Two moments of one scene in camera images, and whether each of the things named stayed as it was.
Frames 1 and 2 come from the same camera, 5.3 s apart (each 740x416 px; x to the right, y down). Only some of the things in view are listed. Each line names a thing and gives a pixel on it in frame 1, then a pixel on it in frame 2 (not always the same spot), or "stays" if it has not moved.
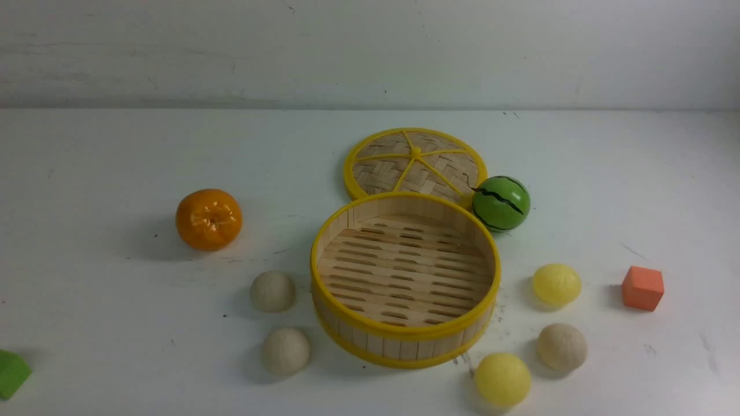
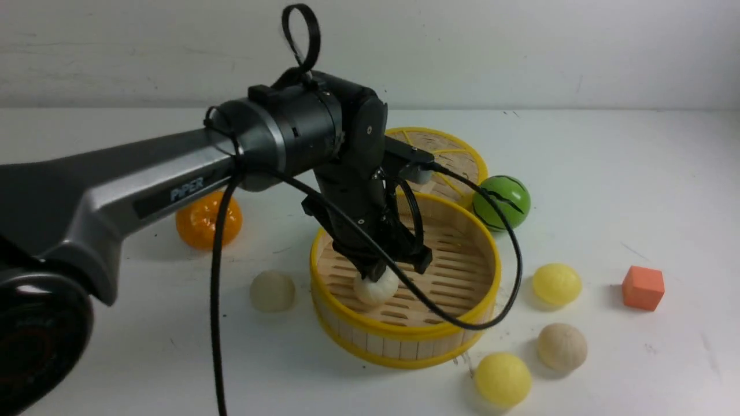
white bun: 273,292 stays
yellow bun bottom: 503,379 stays
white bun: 285,351 → 374,293
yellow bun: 556,285 stays
